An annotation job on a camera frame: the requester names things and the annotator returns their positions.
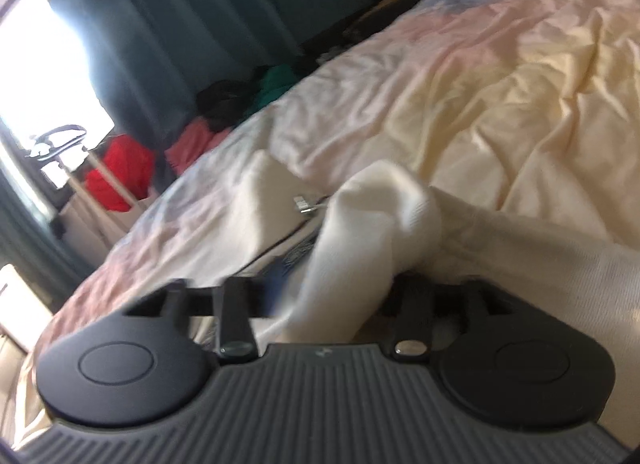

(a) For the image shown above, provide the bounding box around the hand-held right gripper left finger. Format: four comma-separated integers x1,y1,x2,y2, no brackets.
122,269,301,360

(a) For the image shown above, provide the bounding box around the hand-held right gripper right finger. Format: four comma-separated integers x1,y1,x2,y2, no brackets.
382,275,522,360

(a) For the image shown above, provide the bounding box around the cream zip sweatshirt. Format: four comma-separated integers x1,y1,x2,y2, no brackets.
195,150,640,395

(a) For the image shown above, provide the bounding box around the pink cloth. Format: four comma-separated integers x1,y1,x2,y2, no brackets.
165,119,233,175

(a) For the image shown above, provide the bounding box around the red cloth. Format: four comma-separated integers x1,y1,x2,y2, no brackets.
84,134,157,212

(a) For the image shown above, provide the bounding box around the black cloth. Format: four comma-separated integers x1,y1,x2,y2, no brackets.
196,75,261,132

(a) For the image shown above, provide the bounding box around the teal curtain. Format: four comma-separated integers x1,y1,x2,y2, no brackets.
0,159,101,315
20,0,376,145

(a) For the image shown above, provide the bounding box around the white box appliance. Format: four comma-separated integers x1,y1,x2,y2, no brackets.
0,264,53,345

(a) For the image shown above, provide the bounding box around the green cloth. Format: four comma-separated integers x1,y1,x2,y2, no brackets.
250,64,306,112

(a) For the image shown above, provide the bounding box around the bed with pastel sheet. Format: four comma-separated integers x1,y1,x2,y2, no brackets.
10,0,640,445

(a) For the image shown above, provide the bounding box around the white drying rack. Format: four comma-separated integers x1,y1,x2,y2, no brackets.
25,125,151,215

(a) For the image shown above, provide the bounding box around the window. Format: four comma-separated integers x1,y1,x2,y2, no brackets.
0,0,118,185

